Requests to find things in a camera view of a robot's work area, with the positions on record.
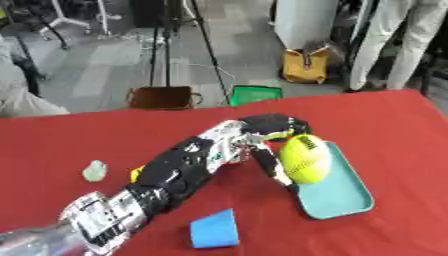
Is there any green crate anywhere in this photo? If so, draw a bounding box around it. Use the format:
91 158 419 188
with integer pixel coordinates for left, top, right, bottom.
229 84 286 107

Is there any yellow bag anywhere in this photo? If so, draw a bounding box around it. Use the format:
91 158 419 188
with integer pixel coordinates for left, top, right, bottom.
280 45 331 85

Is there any black tripod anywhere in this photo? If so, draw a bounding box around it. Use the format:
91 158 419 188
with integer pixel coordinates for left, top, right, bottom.
145 0 233 105

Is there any pale green small toy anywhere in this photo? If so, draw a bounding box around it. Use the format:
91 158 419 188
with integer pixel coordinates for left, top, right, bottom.
80 159 111 183

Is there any yellow small object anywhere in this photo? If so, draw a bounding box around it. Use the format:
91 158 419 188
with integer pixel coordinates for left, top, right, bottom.
127 165 147 184

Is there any yellow toy football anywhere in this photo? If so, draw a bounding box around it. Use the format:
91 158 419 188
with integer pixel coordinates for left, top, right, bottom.
278 133 333 185

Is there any person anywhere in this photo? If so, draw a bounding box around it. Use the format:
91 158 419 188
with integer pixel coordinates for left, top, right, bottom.
346 0 448 93

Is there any teal rectangular tray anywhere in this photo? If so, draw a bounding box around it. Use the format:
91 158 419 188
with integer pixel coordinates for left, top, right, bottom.
292 140 377 221

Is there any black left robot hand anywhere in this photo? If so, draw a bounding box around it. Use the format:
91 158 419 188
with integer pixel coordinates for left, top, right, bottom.
238 113 314 194

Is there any white panel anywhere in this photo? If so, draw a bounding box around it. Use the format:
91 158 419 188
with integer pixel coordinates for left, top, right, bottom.
273 0 340 50

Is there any blue block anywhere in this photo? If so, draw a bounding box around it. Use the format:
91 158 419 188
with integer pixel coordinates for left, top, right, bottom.
187 208 242 250

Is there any white chair base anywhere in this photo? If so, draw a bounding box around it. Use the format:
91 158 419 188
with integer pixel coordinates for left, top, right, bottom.
36 0 125 42

